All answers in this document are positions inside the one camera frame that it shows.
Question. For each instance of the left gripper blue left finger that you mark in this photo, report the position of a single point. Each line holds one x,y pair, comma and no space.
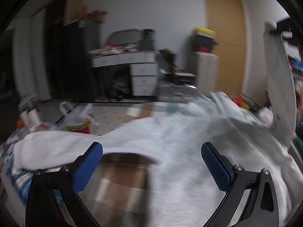
42,207

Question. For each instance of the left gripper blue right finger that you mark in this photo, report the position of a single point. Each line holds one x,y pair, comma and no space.
261,206

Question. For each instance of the light grey hooded sweatshirt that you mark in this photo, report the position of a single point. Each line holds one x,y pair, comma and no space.
281,93

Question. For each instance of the wooden door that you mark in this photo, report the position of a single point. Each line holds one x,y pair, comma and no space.
226,18

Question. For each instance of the plaid bed sheet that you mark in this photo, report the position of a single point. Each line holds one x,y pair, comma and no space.
173,186

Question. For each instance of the white tall cabinet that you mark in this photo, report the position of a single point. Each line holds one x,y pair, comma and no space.
206,72

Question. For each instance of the white drawer desk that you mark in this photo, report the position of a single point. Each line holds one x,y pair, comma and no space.
136,73

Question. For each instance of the black wardrobe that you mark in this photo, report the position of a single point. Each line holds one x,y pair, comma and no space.
67,58

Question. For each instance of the cardboard box on wardrobe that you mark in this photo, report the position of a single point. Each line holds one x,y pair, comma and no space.
98,16

